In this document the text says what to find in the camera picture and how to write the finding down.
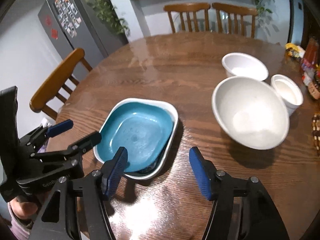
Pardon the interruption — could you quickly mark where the large white bowl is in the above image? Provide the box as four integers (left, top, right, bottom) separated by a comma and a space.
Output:
212, 76, 290, 150

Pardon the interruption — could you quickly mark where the person's left forearm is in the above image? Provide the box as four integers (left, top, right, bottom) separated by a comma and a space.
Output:
7, 214, 35, 240

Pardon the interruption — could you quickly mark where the medium white bowl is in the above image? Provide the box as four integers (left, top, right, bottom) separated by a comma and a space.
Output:
221, 52, 269, 82

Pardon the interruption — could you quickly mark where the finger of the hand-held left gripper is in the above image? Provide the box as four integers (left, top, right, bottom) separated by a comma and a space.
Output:
19, 119, 74, 153
30, 131, 102, 165

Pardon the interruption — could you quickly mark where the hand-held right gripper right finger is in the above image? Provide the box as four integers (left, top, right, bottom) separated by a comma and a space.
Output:
189, 147, 290, 240

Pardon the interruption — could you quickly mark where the person's left hand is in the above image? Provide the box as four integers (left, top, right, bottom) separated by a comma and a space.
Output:
8, 199, 41, 221

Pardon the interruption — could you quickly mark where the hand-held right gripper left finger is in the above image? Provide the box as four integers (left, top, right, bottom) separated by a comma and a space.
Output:
29, 146, 129, 240

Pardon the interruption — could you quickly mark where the white square dish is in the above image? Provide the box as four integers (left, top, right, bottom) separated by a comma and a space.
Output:
93, 97, 179, 180

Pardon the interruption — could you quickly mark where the blue square plate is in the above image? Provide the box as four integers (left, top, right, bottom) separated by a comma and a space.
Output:
99, 100, 175, 173

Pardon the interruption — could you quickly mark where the yellow snack packet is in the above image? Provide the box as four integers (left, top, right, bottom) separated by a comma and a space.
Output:
285, 43, 306, 59

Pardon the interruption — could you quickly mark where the wooden bead trivet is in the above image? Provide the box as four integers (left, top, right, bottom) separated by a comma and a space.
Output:
312, 114, 320, 157

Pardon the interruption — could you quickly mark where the grey refrigerator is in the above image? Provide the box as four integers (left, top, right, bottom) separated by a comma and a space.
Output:
37, 0, 129, 72

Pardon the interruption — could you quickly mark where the red sauce bottle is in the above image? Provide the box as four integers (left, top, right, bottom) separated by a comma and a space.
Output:
301, 37, 320, 73

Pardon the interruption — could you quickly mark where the small white bowl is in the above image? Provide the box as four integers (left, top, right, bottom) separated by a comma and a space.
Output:
270, 74, 304, 117

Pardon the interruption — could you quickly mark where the trailing green plant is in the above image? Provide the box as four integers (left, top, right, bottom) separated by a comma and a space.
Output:
72, 0, 130, 37

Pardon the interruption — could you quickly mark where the group of fridge photo magnets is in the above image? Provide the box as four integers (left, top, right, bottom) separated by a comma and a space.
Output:
54, 0, 82, 38

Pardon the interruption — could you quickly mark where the wooden chair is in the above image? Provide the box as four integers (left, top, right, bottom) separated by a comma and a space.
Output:
164, 2, 211, 33
212, 2, 258, 38
29, 48, 93, 120

